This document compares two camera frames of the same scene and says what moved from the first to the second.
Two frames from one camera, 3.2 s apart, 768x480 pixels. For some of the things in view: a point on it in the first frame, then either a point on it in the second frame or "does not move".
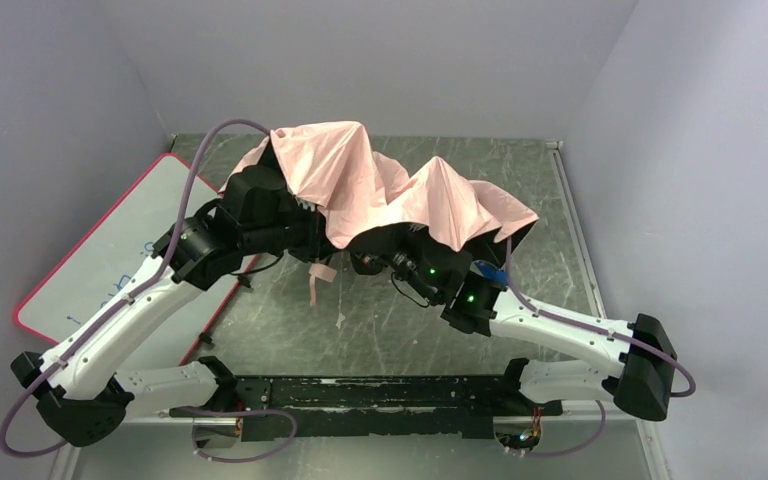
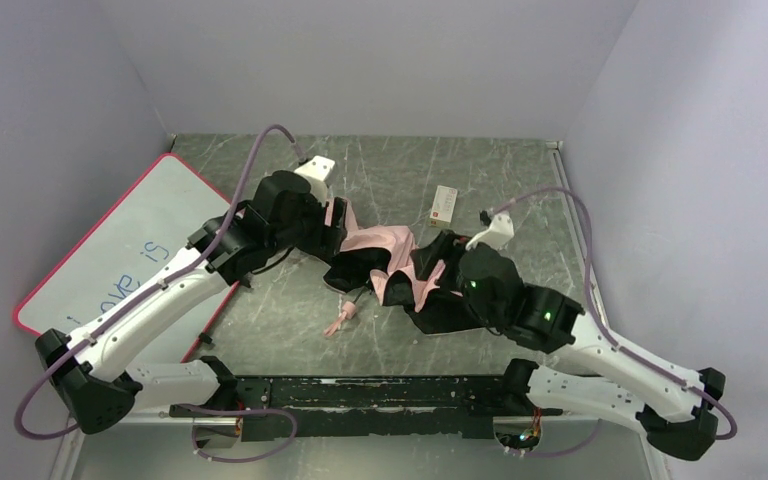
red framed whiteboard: x=157 y=205 does not move
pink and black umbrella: x=335 y=171 to x=381 y=258
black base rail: x=357 y=408 does not move
